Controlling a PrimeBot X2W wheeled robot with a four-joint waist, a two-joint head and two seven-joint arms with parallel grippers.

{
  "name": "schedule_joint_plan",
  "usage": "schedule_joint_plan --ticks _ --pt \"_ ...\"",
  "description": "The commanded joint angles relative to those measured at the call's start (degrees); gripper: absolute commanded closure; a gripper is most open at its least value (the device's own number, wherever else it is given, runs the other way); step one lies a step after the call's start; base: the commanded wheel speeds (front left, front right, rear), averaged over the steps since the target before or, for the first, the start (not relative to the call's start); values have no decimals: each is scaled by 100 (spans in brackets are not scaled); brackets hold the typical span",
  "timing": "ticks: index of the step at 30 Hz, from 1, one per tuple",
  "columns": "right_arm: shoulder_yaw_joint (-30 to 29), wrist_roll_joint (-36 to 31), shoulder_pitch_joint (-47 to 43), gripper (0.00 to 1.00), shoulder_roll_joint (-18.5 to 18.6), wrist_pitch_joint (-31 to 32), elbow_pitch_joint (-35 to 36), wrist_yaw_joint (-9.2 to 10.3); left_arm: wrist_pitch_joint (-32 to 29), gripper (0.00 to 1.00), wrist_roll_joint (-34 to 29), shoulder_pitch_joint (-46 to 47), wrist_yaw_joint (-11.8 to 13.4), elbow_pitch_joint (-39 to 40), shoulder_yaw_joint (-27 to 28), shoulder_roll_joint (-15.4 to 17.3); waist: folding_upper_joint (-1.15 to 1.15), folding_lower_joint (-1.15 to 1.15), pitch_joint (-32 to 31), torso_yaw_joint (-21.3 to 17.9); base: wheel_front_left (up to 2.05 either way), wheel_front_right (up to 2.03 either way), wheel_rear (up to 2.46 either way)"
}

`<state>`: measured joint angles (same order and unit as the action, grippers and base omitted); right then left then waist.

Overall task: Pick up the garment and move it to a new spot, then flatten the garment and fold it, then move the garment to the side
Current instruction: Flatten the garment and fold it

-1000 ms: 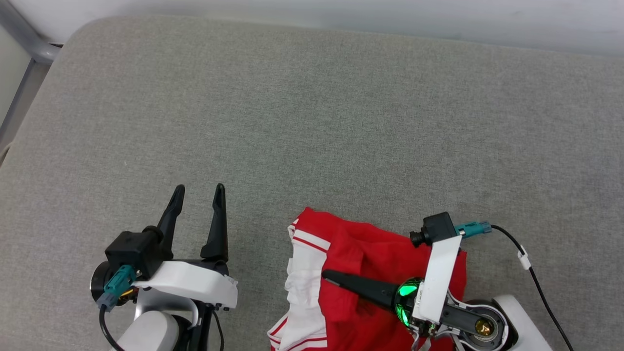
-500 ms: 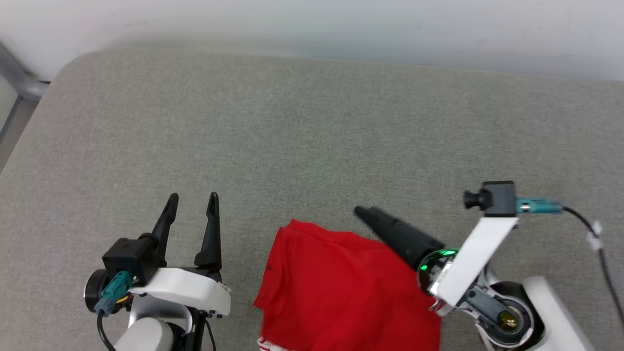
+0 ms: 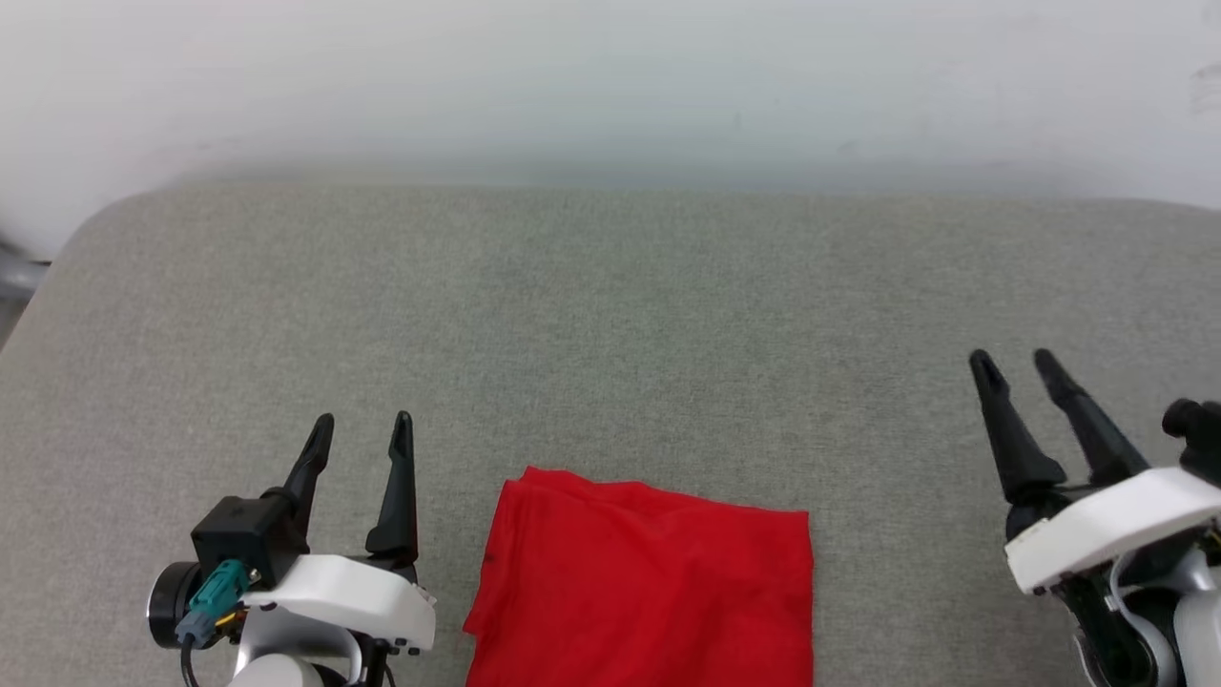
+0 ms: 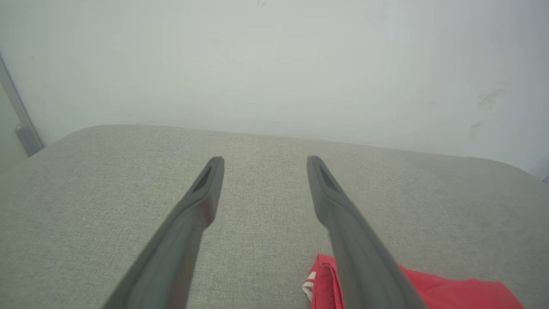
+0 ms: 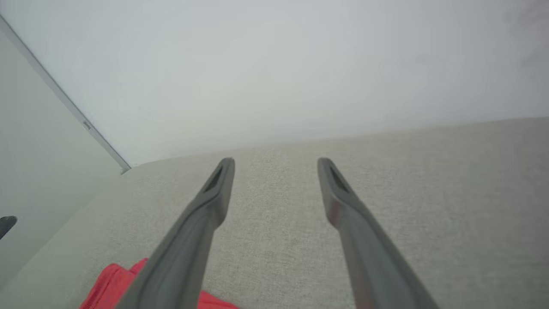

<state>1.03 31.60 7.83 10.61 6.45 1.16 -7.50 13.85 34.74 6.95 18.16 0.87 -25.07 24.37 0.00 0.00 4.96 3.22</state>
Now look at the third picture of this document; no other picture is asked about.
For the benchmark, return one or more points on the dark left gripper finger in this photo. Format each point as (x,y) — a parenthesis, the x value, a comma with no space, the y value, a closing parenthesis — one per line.
(399,506)
(305,477)

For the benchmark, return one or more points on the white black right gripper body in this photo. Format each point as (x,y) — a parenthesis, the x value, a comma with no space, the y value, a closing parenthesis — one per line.
(1107,520)

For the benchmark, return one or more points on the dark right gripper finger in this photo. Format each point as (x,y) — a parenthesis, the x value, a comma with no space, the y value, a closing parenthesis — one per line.
(1016,439)
(1097,434)

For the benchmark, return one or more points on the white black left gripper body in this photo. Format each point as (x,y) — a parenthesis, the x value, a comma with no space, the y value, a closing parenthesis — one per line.
(343,596)

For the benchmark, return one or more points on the red cloth garment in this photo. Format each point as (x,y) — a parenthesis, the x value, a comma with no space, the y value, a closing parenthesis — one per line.
(649,592)

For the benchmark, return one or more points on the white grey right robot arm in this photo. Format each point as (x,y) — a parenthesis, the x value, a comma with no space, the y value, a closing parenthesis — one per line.
(1197,620)

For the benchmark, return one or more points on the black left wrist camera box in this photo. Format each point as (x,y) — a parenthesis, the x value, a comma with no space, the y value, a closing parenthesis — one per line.
(238,534)

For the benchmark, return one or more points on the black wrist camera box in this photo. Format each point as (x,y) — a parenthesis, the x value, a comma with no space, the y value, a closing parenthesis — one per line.
(238,534)
(1197,434)

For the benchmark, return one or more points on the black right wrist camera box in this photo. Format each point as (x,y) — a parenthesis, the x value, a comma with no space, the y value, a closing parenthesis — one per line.
(1197,434)

